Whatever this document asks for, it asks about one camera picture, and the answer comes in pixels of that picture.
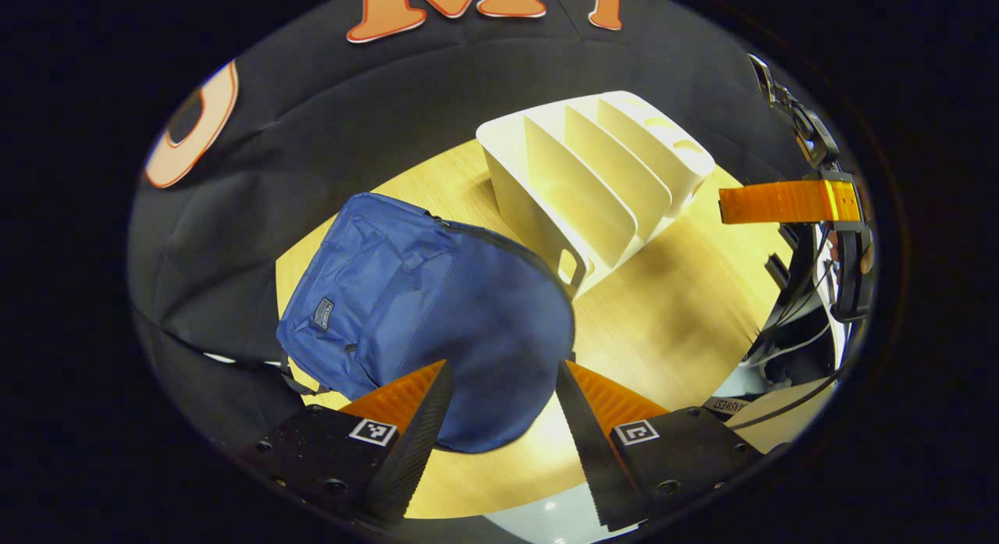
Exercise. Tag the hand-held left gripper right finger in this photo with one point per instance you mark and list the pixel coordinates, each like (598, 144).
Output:
(597, 466)

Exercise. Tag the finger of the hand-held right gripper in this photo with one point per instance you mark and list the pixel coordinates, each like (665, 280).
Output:
(780, 202)
(778, 269)

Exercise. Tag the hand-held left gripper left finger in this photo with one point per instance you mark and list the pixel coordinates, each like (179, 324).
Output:
(421, 450)

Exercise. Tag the blue schoolbag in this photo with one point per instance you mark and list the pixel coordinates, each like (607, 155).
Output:
(406, 294)

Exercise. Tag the white bookshelf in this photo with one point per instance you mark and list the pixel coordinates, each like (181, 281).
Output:
(577, 193)

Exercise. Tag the beige box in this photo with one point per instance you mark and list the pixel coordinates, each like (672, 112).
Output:
(780, 439)

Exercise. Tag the black backdrop cloth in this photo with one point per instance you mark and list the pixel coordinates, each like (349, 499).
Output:
(328, 122)

